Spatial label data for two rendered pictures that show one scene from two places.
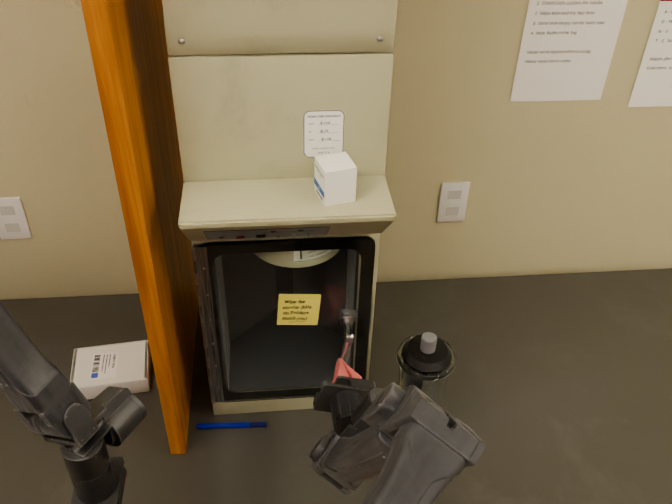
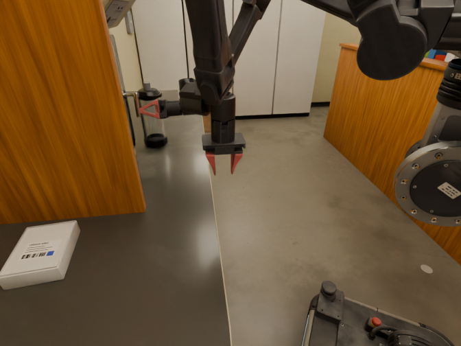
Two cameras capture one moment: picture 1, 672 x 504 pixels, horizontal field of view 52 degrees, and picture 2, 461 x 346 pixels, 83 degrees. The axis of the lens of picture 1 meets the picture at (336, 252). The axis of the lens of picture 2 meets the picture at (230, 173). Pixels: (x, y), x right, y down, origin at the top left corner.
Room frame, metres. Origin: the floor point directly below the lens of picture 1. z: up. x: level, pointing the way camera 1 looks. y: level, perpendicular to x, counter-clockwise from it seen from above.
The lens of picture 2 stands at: (0.57, 0.93, 1.46)
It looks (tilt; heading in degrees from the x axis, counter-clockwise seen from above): 32 degrees down; 269
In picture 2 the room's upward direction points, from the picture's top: straight up
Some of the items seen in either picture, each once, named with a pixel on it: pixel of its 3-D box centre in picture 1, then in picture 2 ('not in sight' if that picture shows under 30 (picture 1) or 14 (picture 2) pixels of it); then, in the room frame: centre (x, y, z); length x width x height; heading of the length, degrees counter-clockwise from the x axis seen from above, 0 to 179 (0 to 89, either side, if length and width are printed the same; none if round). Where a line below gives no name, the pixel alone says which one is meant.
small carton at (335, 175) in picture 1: (335, 178); not in sight; (0.89, 0.00, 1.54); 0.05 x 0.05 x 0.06; 20
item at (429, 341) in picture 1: (427, 349); (147, 90); (0.90, -0.17, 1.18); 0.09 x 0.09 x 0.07
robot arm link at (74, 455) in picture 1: (88, 450); (220, 106); (0.59, 0.34, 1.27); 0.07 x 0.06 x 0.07; 155
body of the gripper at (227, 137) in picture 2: (94, 479); (223, 131); (0.58, 0.34, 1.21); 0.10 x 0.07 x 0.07; 7
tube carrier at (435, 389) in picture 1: (420, 392); (151, 118); (0.90, -0.17, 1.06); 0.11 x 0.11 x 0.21
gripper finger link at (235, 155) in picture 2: not in sight; (226, 157); (0.57, 0.34, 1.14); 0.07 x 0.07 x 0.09; 7
